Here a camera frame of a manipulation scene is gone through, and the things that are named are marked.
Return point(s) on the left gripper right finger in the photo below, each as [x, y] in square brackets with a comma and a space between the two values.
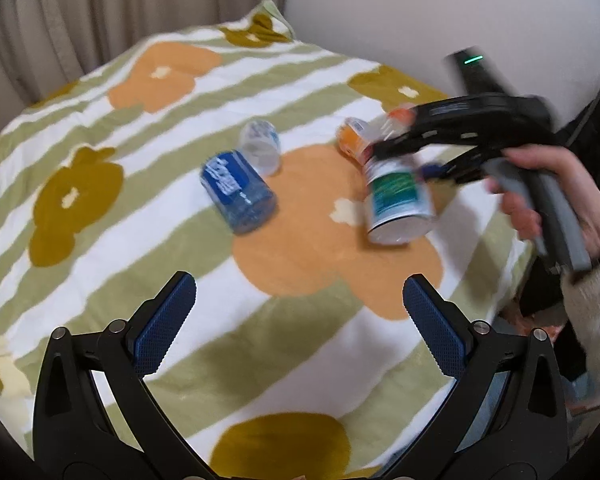
[505, 416]

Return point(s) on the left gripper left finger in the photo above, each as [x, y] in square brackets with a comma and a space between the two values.
[94, 416]

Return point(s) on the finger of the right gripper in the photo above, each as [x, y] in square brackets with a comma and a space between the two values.
[447, 122]
[462, 169]

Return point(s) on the red green label cup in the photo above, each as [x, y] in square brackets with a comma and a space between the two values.
[398, 208]

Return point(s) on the clear pink cup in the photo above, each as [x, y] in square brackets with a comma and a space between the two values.
[394, 123]

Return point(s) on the orange label cup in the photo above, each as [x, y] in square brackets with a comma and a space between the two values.
[354, 139]

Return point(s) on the clear white blue cup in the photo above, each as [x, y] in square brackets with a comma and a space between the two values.
[259, 144]

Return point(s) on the blue label cup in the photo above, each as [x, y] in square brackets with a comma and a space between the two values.
[243, 198]

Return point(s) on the right hand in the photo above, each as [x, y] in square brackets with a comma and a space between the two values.
[576, 182]

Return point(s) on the striped floral blanket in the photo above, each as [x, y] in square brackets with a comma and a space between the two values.
[298, 357]

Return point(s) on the beige curtain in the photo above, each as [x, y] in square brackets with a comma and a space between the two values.
[46, 44]

